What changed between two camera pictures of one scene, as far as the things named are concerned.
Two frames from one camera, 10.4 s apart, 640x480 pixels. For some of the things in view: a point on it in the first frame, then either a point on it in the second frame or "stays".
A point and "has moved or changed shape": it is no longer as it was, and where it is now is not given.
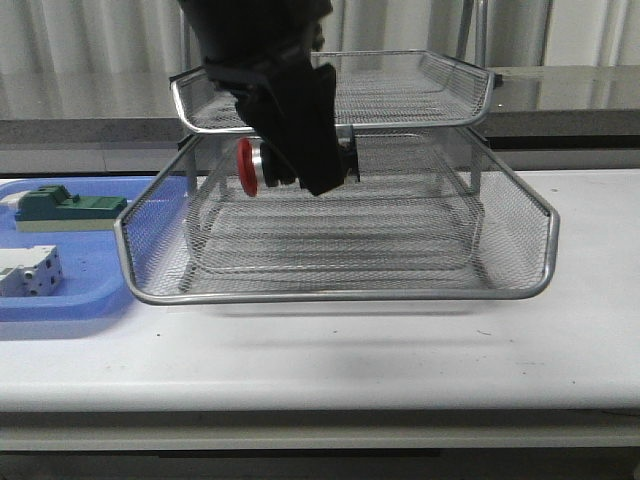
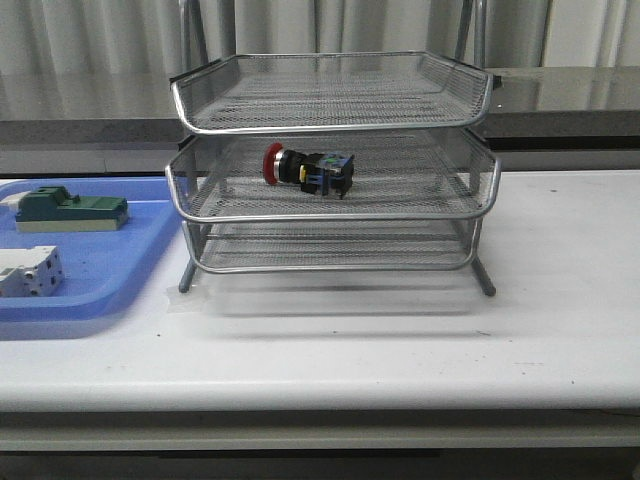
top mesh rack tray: (372, 88) stays
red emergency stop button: (260, 165) has moved or changed shape
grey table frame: (446, 444) stays
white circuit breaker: (33, 271) stays
